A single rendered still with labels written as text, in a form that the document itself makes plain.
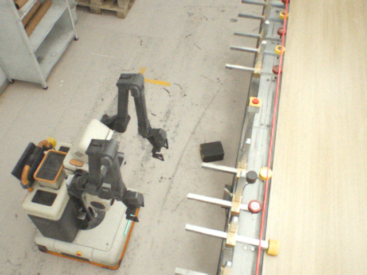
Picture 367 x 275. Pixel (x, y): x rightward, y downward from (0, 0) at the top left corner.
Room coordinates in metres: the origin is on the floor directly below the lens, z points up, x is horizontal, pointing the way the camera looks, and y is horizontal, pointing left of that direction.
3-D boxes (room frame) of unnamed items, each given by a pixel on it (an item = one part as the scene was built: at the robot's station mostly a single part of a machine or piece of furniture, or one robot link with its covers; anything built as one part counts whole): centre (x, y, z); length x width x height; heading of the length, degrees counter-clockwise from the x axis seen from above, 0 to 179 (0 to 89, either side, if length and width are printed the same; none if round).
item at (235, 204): (1.06, -0.36, 0.85); 0.14 x 0.06 x 0.05; 166
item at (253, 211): (1.02, -0.46, 0.85); 0.08 x 0.08 x 0.11
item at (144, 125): (1.37, 0.21, 1.40); 0.11 x 0.06 x 0.43; 166
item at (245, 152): (1.33, -0.42, 0.91); 0.04 x 0.04 x 0.48; 76
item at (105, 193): (1.20, 0.43, 0.99); 0.28 x 0.16 x 0.22; 166
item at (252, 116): (1.58, -0.48, 0.93); 0.05 x 0.05 x 0.45; 76
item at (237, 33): (2.76, -0.72, 0.80); 0.43 x 0.03 x 0.04; 76
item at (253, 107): (1.58, -0.48, 1.18); 0.07 x 0.07 x 0.08; 76
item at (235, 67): (2.27, -0.60, 0.84); 0.43 x 0.03 x 0.04; 76
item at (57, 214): (1.29, 0.80, 0.59); 0.55 x 0.34 x 0.83; 166
